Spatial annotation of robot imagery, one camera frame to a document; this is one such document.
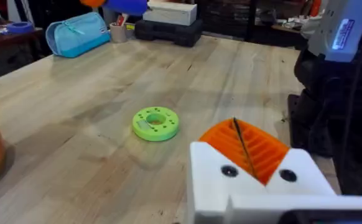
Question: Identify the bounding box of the white cardboard box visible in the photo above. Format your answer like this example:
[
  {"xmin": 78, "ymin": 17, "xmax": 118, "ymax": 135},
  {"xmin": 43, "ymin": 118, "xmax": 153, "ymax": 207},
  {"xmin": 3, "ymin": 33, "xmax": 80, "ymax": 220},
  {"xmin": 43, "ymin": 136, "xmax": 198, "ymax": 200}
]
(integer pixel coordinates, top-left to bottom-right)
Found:
[{"xmin": 142, "ymin": 1, "xmax": 198, "ymax": 27}]

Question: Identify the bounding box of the beige cup with pens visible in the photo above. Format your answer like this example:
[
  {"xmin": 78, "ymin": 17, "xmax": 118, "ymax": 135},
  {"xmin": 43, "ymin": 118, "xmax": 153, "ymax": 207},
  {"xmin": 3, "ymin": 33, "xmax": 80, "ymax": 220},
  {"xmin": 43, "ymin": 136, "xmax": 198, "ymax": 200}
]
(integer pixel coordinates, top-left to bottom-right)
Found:
[{"xmin": 109, "ymin": 13, "xmax": 129, "ymax": 44}]

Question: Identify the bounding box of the black plastic case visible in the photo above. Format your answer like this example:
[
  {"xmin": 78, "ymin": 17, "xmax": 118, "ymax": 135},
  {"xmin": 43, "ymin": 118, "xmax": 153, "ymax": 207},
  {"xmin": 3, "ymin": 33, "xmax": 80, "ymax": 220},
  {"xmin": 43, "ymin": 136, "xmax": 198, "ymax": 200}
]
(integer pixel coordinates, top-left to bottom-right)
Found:
[{"xmin": 134, "ymin": 18, "xmax": 204, "ymax": 48}]

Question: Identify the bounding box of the blue tape roll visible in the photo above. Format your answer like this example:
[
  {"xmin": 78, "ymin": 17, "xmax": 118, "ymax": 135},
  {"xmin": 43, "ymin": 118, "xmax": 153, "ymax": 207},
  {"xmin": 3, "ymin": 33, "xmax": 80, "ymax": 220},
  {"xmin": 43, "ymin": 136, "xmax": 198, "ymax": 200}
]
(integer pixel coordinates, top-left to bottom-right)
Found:
[{"xmin": 6, "ymin": 21, "xmax": 35, "ymax": 35}]

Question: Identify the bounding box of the light blue zip bag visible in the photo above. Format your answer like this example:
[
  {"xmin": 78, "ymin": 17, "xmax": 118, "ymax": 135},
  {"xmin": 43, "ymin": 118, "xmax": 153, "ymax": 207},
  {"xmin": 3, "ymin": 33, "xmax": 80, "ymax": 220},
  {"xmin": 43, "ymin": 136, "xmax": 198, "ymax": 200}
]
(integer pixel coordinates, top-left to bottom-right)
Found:
[{"xmin": 45, "ymin": 12, "xmax": 111, "ymax": 58}]

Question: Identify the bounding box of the left gripper white and orange right finger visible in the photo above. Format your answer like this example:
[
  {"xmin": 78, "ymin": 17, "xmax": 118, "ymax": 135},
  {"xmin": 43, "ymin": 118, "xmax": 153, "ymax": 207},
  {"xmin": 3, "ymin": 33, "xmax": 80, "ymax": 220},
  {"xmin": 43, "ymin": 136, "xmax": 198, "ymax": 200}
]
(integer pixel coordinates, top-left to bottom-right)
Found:
[{"xmin": 234, "ymin": 118, "xmax": 336, "ymax": 196}]

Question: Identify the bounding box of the blue rounded object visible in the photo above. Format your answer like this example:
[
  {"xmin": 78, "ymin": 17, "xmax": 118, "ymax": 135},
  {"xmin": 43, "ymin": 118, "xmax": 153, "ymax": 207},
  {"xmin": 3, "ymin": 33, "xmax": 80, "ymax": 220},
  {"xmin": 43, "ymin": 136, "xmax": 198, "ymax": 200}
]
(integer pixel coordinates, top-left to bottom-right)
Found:
[{"xmin": 102, "ymin": 0, "xmax": 149, "ymax": 17}]

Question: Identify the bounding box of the orange rounded object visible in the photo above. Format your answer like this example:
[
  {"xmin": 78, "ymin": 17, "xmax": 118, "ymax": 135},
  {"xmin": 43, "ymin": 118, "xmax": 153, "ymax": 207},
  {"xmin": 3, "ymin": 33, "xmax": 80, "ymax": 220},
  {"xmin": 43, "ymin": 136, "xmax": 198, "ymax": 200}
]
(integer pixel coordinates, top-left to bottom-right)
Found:
[{"xmin": 79, "ymin": 0, "xmax": 107, "ymax": 9}]

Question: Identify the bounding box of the green disc with holes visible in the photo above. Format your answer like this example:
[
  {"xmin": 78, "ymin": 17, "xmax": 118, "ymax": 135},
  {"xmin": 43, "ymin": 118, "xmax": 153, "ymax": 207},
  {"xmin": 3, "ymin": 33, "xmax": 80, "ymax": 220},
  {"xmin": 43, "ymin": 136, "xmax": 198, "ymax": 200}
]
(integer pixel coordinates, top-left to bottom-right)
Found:
[{"xmin": 132, "ymin": 106, "xmax": 180, "ymax": 142}]

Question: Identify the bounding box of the left gripper white and orange left finger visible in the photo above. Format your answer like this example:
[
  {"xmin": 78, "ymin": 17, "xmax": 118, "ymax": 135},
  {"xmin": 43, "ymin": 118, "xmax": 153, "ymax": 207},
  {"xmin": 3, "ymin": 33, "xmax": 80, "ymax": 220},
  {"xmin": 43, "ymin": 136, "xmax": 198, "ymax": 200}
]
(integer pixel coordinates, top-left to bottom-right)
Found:
[{"xmin": 186, "ymin": 118, "xmax": 267, "ymax": 224}]

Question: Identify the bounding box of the dark wooden side table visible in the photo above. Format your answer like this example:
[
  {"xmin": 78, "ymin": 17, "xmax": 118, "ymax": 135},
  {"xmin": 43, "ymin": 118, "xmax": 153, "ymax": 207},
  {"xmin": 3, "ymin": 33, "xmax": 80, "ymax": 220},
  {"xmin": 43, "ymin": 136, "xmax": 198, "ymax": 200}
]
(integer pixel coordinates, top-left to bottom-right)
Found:
[{"xmin": 0, "ymin": 27, "xmax": 44, "ymax": 85}]

